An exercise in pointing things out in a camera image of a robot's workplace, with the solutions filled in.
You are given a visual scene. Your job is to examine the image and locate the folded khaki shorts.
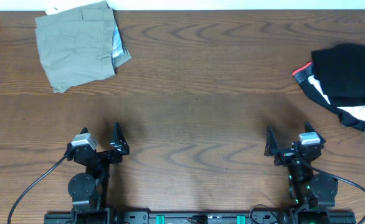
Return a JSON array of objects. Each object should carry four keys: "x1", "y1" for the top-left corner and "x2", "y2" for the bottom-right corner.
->
[{"x1": 35, "y1": 1, "x2": 132, "y2": 93}]

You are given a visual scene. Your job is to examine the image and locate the black t-shirt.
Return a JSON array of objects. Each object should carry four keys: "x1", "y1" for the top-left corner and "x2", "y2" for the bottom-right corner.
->
[{"x1": 311, "y1": 44, "x2": 365, "y2": 107}]

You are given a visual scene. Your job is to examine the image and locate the left black cable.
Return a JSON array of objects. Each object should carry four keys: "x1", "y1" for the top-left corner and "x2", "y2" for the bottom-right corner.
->
[{"x1": 7, "y1": 154, "x2": 69, "y2": 224}]

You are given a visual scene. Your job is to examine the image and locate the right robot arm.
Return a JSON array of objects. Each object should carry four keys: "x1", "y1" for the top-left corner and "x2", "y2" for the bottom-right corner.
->
[{"x1": 264, "y1": 122, "x2": 338, "y2": 223}]

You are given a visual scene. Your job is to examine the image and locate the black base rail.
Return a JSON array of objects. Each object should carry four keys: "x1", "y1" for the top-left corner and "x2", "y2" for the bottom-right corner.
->
[{"x1": 44, "y1": 208, "x2": 356, "y2": 224}]

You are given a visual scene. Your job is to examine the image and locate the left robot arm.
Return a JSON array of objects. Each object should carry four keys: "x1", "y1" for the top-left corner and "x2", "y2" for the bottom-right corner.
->
[{"x1": 65, "y1": 122, "x2": 130, "y2": 223}]

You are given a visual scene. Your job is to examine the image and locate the black cable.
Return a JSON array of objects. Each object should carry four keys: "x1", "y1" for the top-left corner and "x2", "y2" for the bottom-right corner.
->
[
  {"x1": 297, "y1": 152, "x2": 365, "y2": 224},
  {"x1": 7, "y1": 154, "x2": 69, "y2": 224}
]

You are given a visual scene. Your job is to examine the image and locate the right black cable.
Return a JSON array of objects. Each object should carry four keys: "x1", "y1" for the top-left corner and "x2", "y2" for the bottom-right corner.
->
[{"x1": 297, "y1": 152, "x2": 365, "y2": 224}]

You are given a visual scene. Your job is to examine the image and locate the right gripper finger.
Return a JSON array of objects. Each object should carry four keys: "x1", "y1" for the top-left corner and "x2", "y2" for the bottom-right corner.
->
[
  {"x1": 264, "y1": 126, "x2": 278, "y2": 156},
  {"x1": 305, "y1": 121, "x2": 326, "y2": 144}
]

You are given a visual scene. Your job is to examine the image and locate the black white printed garment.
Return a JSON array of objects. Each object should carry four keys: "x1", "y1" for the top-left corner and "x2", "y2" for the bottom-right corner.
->
[{"x1": 292, "y1": 62, "x2": 365, "y2": 132}]

